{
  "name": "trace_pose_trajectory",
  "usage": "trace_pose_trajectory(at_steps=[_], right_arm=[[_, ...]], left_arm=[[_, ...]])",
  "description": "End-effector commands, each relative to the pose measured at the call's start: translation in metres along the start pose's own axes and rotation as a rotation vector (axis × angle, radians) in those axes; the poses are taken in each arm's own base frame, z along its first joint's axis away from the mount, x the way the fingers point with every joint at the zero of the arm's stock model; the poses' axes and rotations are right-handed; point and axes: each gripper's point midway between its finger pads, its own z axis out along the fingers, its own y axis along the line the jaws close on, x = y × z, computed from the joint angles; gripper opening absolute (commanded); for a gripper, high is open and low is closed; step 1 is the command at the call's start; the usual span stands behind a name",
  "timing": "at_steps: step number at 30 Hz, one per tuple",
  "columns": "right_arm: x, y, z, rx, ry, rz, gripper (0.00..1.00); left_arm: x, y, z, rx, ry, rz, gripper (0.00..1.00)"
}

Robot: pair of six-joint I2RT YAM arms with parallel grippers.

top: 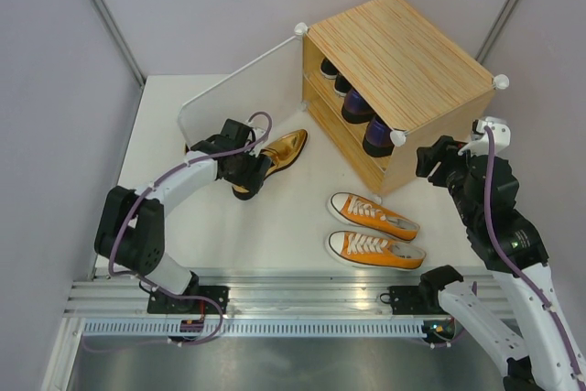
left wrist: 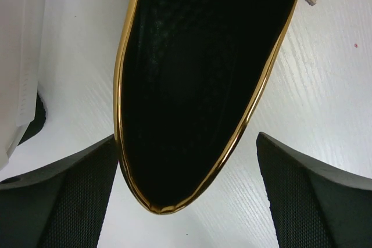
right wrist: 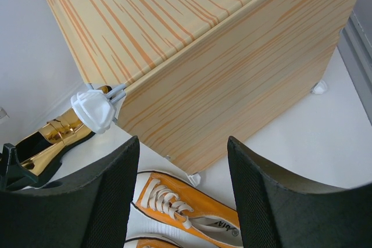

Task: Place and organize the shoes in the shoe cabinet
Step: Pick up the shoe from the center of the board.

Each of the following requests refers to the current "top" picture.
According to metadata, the orange canvas sneaker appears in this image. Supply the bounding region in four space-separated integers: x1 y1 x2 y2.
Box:
325 231 427 270
326 192 420 242

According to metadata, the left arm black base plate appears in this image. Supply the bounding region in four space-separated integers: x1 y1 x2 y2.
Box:
146 286 229 316

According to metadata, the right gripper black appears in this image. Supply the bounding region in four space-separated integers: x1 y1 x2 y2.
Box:
414 134 492 225

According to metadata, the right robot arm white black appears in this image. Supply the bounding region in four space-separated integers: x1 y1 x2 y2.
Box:
416 132 585 390

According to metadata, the purple loafer shoe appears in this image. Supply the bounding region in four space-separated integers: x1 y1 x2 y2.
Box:
342 88 375 125
362 115 395 157

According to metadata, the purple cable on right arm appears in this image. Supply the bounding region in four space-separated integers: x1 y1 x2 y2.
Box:
483 125 586 383

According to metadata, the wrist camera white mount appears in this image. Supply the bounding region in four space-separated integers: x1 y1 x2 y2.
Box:
458 116 511 156
244 120 267 157

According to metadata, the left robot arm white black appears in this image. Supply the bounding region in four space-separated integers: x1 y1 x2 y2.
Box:
94 119 271 313

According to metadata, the orange canvas sneaker upper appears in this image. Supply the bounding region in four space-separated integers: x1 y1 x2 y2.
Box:
326 192 420 242

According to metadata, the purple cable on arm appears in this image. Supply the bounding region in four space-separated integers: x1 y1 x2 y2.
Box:
108 111 275 346
483 125 586 383

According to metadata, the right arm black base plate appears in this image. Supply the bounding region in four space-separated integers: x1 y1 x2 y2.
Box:
379 286 429 316

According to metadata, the gold heeled shoe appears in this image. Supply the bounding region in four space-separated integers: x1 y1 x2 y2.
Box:
232 129 309 201

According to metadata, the black canvas sneaker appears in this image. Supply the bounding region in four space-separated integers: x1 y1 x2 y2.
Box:
320 58 339 80
333 73 352 97

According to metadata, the orange canvas sneaker lower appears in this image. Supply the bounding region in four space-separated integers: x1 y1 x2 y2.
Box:
325 231 427 270

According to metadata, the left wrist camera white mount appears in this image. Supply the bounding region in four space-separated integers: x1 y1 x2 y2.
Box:
244 120 267 157

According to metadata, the white slotted cable duct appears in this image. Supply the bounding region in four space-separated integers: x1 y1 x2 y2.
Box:
83 319 427 339

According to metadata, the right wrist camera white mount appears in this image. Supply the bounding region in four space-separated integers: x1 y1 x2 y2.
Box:
458 116 511 156

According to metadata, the white translucent cabinet door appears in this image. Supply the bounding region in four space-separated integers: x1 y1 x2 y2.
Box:
177 37 303 146

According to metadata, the aluminium rail frame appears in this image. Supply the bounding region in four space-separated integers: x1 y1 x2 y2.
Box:
64 277 417 319

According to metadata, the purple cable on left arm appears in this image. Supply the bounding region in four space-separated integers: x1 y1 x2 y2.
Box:
108 111 275 346

